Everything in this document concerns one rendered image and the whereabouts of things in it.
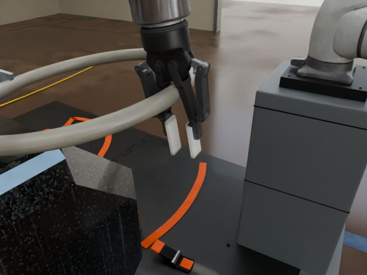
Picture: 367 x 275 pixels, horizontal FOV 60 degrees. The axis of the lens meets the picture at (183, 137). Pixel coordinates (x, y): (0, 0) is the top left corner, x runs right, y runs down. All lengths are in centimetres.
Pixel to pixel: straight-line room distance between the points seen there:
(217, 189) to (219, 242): 39
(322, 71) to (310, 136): 23
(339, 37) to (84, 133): 90
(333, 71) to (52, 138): 97
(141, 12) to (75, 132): 19
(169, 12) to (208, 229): 132
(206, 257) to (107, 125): 116
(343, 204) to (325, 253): 27
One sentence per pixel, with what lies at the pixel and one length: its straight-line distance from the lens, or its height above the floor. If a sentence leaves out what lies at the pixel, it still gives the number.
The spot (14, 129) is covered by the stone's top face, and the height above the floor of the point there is 82.
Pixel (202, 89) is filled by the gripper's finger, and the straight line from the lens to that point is 50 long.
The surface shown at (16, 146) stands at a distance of 50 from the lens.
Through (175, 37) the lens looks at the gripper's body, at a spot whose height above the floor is 111.
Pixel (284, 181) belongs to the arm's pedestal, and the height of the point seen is 45.
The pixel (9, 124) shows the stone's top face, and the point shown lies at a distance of 97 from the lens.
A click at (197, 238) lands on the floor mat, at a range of 161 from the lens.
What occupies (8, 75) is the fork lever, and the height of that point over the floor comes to 97.
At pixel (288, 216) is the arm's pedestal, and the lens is 139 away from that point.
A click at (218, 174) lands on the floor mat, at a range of 199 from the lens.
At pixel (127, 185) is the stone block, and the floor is 59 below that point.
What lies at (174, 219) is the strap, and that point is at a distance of 169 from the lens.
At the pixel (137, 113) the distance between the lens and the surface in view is 47.
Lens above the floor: 123
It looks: 31 degrees down
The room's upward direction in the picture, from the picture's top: straight up
